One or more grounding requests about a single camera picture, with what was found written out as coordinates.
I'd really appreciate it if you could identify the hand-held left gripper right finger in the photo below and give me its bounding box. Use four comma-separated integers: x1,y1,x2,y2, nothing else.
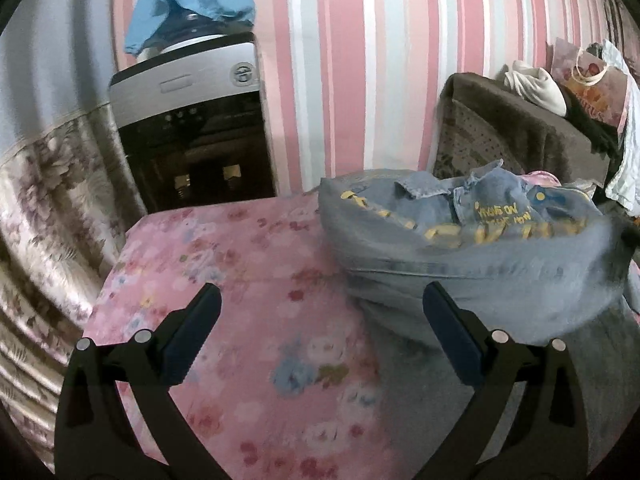
410,281,589,480

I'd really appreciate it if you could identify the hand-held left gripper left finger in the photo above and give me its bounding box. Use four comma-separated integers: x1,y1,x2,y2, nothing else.
52,282,232,480

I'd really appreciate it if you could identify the light blue denim jacket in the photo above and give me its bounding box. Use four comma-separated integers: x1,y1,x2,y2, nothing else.
318,160,640,480

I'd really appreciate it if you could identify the pink floral bed sheet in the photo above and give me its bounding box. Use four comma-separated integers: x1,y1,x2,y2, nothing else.
82,192,406,480

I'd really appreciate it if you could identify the beige floral curtain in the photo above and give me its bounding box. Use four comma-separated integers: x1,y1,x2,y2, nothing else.
0,104,147,463

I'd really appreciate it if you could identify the silver black water dispenser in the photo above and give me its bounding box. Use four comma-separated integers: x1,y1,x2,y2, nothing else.
109,31,279,214

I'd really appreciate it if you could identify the brown blanket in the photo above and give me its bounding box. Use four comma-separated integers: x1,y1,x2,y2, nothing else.
432,72,621,192

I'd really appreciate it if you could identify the white crumpled cloth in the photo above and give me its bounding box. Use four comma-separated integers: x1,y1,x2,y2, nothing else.
601,39,640,212

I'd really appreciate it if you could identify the black cloth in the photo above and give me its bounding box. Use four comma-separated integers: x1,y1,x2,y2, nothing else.
560,82,625,157

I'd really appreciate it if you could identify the cream white cloth bundle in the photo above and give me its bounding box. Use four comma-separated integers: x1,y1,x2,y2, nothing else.
503,60,569,117

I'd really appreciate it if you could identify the pink floral gift bag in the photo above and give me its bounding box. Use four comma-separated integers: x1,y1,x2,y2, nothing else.
550,37,633,133

